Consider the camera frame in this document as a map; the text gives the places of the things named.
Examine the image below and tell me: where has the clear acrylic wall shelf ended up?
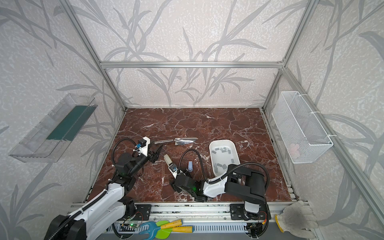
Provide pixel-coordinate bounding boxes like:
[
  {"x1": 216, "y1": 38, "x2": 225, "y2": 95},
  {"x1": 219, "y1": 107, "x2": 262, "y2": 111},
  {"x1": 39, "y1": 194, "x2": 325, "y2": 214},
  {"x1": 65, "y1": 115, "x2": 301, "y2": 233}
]
[{"x1": 9, "y1": 94, "x2": 98, "y2": 163}]

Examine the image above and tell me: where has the pink object in basket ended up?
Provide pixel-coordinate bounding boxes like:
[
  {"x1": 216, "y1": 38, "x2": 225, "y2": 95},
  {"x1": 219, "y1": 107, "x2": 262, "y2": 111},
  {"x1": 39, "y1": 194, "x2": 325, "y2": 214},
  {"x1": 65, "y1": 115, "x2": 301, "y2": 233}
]
[{"x1": 288, "y1": 144, "x2": 301, "y2": 160}]

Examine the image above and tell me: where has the white wire mesh basket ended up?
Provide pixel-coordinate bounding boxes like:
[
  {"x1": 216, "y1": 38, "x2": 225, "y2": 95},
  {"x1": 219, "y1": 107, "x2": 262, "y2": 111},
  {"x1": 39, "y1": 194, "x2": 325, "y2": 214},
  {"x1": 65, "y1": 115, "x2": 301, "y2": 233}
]
[{"x1": 272, "y1": 91, "x2": 334, "y2": 164}]

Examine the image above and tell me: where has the white plastic tray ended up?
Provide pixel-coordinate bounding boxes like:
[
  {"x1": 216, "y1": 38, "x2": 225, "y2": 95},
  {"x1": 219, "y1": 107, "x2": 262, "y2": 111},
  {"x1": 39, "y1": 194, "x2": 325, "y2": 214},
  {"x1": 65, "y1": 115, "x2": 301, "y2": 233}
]
[{"x1": 209, "y1": 140, "x2": 240, "y2": 177}]

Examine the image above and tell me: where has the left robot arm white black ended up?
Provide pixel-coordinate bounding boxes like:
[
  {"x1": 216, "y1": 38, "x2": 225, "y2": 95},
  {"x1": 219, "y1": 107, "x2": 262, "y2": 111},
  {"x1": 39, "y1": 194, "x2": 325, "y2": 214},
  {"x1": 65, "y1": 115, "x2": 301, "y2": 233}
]
[{"x1": 45, "y1": 137, "x2": 163, "y2": 240}]

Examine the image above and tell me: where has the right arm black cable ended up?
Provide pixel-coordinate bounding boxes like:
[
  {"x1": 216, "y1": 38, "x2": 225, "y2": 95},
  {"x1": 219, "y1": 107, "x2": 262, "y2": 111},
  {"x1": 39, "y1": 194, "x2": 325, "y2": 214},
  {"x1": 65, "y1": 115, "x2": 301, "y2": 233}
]
[{"x1": 178, "y1": 148, "x2": 271, "y2": 193}]

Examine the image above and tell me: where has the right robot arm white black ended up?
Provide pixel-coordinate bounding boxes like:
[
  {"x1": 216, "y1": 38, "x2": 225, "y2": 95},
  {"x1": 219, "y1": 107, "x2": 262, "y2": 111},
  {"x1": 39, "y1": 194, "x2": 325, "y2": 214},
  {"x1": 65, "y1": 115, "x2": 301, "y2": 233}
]
[{"x1": 171, "y1": 163, "x2": 271, "y2": 224}]

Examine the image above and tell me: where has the green trowel yellow handle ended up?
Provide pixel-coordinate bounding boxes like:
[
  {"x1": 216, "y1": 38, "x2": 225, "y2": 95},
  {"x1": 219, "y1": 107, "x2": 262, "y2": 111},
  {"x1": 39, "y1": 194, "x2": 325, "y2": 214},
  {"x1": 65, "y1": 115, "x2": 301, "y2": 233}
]
[{"x1": 155, "y1": 219, "x2": 195, "y2": 240}]

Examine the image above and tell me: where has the black white stapler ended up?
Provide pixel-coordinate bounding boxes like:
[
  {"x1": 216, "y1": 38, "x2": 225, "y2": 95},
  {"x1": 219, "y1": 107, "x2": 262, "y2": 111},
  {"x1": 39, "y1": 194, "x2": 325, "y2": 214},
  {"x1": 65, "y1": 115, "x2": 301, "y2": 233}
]
[{"x1": 164, "y1": 155, "x2": 179, "y2": 179}]

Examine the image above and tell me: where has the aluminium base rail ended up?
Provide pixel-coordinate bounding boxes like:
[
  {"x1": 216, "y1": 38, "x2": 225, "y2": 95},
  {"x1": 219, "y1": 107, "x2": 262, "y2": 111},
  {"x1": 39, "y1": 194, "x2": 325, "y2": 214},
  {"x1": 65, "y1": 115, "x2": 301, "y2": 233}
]
[{"x1": 62, "y1": 201, "x2": 313, "y2": 235}]

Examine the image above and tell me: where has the white knit work glove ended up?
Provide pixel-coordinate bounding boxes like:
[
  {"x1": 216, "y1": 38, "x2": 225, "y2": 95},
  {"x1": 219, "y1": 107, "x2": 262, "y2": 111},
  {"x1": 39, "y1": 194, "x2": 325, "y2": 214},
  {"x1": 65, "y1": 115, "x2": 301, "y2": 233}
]
[{"x1": 275, "y1": 201, "x2": 319, "y2": 239}]

